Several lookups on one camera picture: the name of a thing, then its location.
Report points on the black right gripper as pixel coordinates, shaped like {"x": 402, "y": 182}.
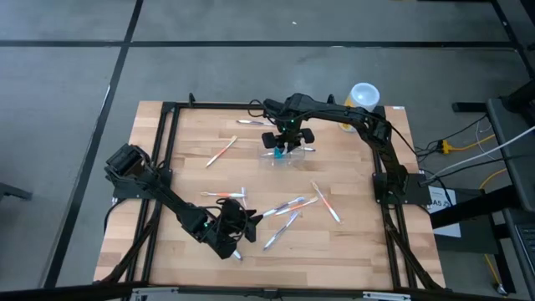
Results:
{"x": 288, "y": 134}

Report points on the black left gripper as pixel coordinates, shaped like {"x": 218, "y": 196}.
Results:
{"x": 230, "y": 221}

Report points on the teal mouthwash bottle white cap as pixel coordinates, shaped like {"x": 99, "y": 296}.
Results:
{"x": 278, "y": 155}

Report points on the purple white toothbrush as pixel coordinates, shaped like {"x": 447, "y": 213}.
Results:
{"x": 308, "y": 149}

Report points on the orange white toothbrush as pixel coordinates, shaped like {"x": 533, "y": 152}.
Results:
{"x": 297, "y": 206}
{"x": 221, "y": 151}
{"x": 222, "y": 195}

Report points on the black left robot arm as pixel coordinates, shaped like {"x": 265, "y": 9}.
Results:
{"x": 167, "y": 196}

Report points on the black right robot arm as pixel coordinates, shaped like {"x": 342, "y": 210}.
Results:
{"x": 388, "y": 159}

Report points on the clear acrylic organizer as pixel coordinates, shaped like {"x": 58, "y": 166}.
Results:
{"x": 299, "y": 159}

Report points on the white canister yellow label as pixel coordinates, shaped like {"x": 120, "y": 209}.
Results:
{"x": 364, "y": 96}

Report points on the yellow power connector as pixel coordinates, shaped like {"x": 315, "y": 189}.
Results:
{"x": 445, "y": 146}

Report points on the white paper sheet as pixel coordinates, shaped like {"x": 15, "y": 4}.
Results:
{"x": 447, "y": 221}

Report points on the black desk support beam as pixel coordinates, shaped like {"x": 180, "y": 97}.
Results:
{"x": 480, "y": 207}

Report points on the gray desk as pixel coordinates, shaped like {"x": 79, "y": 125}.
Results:
{"x": 507, "y": 117}

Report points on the black chair base leg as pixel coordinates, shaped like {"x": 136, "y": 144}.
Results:
{"x": 12, "y": 191}

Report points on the dark keyboard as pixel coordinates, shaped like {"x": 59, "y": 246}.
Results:
{"x": 527, "y": 246}

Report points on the metal camera mount bar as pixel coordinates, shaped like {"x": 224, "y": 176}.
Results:
{"x": 267, "y": 294}

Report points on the black aluminium table frame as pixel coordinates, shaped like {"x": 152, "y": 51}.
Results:
{"x": 209, "y": 105}

